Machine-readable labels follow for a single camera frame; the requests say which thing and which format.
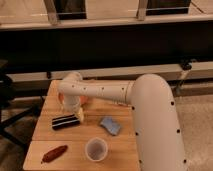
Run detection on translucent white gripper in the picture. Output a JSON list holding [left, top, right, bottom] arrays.
[[63, 95, 84, 122]]

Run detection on black white striped eraser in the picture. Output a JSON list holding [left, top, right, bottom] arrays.
[[52, 115, 80, 130]]

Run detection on white ceramic cup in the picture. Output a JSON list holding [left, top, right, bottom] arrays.
[[85, 137, 108, 162]]

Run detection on red sausage toy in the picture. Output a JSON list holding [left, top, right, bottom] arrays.
[[41, 145, 68, 163]]

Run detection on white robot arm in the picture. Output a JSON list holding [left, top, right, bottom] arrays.
[[58, 72, 187, 171]]

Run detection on orange ceramic bowl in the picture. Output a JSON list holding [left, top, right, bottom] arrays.
[[58, 93, 89, 105]]

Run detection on black chair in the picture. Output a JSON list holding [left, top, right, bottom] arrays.
[[0, 59, 41, 150]]

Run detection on blue sponge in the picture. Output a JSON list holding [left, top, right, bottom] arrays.
[[100, 116, 121, 136]]

